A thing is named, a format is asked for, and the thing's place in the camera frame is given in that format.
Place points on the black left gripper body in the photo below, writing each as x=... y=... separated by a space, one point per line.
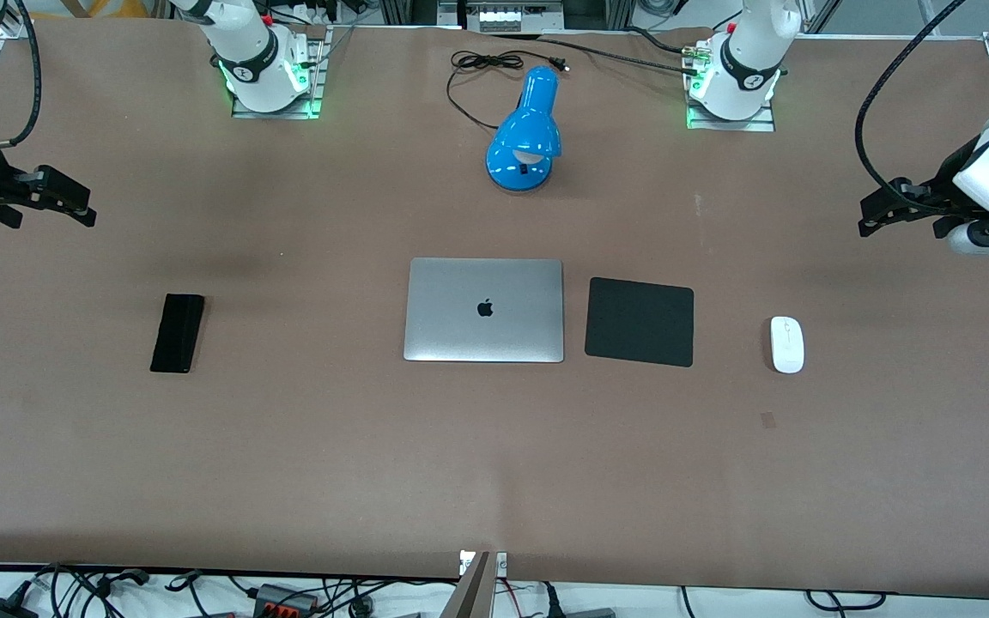
x=948 y=178

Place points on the white computer mouse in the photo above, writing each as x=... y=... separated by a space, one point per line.
x=787 y=348

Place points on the black smartphone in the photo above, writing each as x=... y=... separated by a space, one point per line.
x=177 y=335

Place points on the black mouse pad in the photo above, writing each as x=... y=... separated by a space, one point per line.
x=632 y=322

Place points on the blue desk lamp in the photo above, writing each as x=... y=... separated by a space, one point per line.
x=529 y=129

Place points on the silver closed laptop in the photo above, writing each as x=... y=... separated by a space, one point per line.
x=460 y=326

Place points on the white power strip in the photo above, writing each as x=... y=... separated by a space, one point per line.
x=503 y=17

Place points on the grey connector with red levers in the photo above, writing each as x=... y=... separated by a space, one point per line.
x=276 y=594

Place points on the brown table cover sheet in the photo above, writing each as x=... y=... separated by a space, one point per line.
x=494 y=472

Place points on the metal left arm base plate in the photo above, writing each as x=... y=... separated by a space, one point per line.
x=756 y=125

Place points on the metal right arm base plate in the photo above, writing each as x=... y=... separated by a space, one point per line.
x=280 y=114

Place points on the white metal bracket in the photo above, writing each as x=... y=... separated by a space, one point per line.
x=501 y=564

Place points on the aluminium profile post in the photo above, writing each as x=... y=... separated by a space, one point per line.
x=470 y=596

